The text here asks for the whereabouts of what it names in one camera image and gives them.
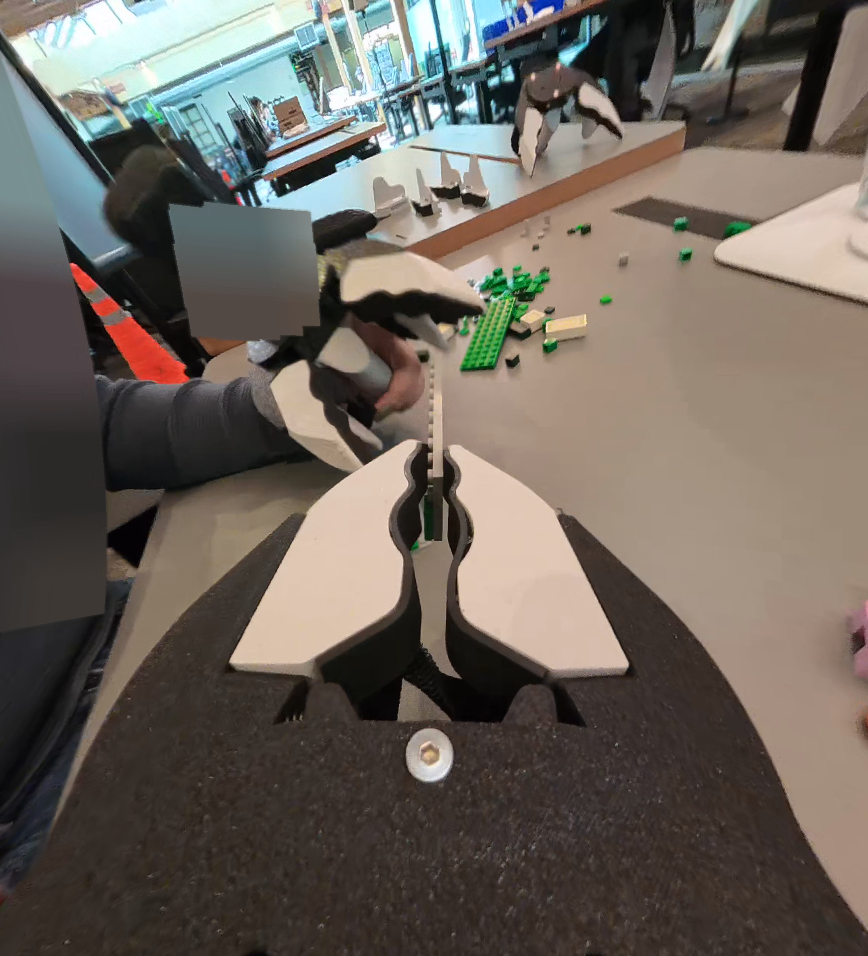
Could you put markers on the person's left hand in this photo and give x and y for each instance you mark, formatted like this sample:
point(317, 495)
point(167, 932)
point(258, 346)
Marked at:
point(404, 373)

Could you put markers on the person in grey sweater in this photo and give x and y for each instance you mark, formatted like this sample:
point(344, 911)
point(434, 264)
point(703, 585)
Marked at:
point(16, 747)

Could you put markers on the thin wooden stick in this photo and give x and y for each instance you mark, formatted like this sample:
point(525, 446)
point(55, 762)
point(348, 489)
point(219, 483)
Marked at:
point(471, 155)

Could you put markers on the pile of green bricks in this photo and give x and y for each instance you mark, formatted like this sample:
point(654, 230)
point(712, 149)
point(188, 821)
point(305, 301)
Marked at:
point(512, 284)

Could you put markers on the spare hand-held gripper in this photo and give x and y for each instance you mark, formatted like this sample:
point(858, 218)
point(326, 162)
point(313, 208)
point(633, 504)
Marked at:
point(553, 104)

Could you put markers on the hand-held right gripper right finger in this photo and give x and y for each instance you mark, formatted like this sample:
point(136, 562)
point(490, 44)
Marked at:
point(531, 582)

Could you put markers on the grey studded building plate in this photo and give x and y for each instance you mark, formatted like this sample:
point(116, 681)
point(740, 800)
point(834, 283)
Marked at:
point(438, 418)

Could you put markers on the small white brick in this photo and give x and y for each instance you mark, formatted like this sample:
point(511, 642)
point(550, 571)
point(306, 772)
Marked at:
point(531, 320)

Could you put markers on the grey desk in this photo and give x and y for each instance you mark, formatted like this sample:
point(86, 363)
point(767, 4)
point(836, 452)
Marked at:
point(665, 448)

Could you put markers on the person's left forearm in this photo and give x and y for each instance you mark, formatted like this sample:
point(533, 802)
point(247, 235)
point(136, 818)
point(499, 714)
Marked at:
point(180, 433)

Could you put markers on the green studded plate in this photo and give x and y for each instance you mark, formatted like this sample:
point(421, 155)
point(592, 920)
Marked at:
point(490, 332)

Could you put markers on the cardboard box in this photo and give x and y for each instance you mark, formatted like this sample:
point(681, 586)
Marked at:
point(290, 112)

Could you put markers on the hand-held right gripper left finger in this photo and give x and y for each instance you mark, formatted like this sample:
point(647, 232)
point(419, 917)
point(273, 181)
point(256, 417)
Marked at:
point(322, 575)

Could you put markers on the blue storage bin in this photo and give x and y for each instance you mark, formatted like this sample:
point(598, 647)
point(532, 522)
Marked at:
point(509, 30)

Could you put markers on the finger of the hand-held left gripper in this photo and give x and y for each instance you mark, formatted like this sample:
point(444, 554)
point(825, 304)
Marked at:
point(404, 273)
point(423, 332)

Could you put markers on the tan brick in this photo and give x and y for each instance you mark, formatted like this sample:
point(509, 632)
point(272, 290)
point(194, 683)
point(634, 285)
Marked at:
point(567, 326)

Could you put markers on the black zip case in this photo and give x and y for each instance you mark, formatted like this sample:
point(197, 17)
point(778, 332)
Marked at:
point(346, 224)

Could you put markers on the wood edged table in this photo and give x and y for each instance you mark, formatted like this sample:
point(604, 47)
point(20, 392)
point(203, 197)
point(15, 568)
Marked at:
point(344, 187)

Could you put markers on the orange traffic cone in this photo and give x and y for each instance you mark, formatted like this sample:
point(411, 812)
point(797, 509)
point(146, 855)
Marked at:
point(128, 336)

